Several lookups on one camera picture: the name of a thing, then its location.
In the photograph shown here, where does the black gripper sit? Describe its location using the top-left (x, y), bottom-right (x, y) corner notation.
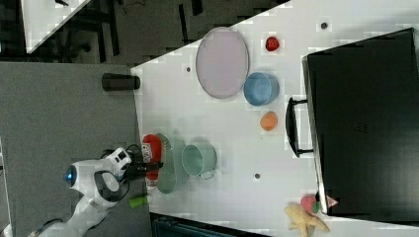
top-left (124, 151), bottom-right (164, 181)

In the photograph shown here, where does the red plush ketchup bottle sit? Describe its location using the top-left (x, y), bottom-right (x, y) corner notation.
top-left (141, 134), bottom-right (162, 190)

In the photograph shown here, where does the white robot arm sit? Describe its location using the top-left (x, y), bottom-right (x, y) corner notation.
top-left (28, 147), bottom-right (164, 237)

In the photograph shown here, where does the mint green oval strainer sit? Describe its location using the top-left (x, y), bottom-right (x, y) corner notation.
top-left (157, 133), bottom-right (190, 194)

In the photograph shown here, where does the green marker pen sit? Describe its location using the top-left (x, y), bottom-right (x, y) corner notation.
top-left (128, 196), bottom-right (152, 208)

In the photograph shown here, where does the mint green metal cup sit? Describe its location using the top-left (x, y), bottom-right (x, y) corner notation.
top-left (182, 142), bottom-right (217, 180)

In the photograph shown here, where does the dark teal crate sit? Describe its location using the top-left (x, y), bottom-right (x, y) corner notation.
top-left (150, 212), bottom-right (268, 237)

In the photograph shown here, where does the black cylinder upper table leg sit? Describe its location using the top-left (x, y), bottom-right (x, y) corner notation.
top-left (102, 73), bottom-right (140, 92)

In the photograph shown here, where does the orange plush fruit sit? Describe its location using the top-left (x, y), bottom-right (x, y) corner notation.
top-left (260, 112), bottom-right (278, 131)

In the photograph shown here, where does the large grey oval plate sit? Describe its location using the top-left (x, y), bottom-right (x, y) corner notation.
top-left (196, 27), bottom-right (249, 100)

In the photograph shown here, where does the blue bowl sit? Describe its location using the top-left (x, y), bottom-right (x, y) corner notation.
top-left (243, 72), bottom-right (280, 107)

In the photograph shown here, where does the yellow plush banana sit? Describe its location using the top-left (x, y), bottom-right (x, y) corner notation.
top-left (284, 204), bottom-right (330, 237)

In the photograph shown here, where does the pink plush strawberry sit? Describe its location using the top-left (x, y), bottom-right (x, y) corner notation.
top-left (300, 195), bottom-right (320, 214)

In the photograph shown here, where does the red plush strawberry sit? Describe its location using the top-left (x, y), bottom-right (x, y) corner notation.
top-left (265, 37), bottom-right (281, 51)

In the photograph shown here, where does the white side table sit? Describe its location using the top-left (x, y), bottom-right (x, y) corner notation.
top-left (20, 0), bottom-right (92, 53)

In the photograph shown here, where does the black toaster oven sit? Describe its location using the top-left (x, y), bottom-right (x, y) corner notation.
top-left (302, 29), bottom-right (419, 226)

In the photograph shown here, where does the black camera cable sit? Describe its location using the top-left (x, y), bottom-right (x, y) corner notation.
top-left (100, 143), bottom-right (143, 201)

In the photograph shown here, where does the black oven door handle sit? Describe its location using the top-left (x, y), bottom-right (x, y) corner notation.
top-left (286, 98), bottom-right (313, 157)

